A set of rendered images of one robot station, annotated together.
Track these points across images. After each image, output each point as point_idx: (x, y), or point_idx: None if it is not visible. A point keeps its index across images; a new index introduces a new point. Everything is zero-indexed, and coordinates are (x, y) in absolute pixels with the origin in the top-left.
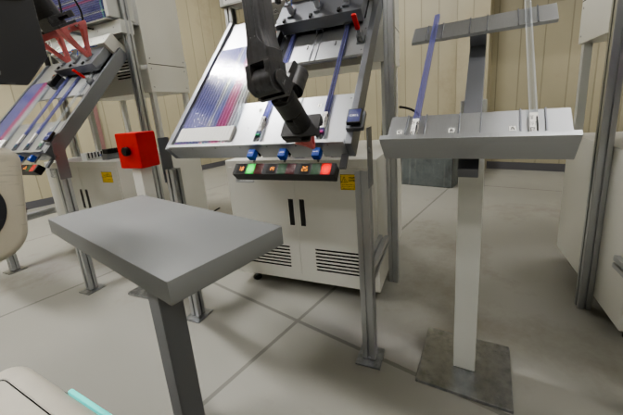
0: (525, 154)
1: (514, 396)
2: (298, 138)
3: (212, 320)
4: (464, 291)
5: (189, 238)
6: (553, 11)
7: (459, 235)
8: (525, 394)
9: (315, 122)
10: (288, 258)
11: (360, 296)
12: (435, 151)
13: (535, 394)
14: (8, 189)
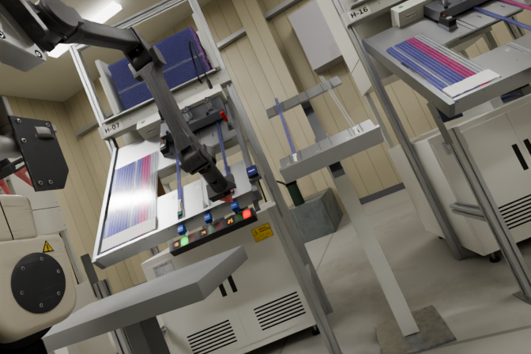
0: (361, 148)
1: (452, 330)
2: (223, 194)
3: None
4: (378, 266)
5: (181, 276)
6: (337, 80)
7: (355, 226)
8: (457, 325)
9: (231, 179)
10: (231, 333)
11: (309, 337)
12: (314, 165)
13: (462, 321)
14: (62, 261)
